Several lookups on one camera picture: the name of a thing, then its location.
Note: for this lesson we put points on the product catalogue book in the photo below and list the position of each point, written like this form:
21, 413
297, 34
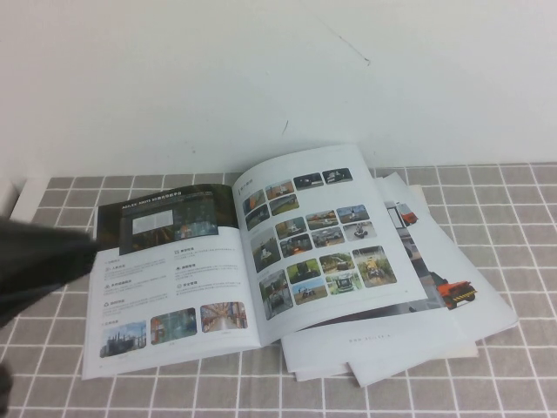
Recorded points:
196, 278

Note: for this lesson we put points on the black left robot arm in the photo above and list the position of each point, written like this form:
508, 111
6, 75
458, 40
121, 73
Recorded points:
30, 270

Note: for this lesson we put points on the plain white paper sheet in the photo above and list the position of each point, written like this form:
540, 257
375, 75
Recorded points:
317, 375
370, 376

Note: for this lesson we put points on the brochure with orange vehicle print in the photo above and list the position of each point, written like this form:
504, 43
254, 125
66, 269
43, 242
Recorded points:
478, 305

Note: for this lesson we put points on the grey checkered tablecloth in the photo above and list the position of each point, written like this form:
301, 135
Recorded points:
500, 383

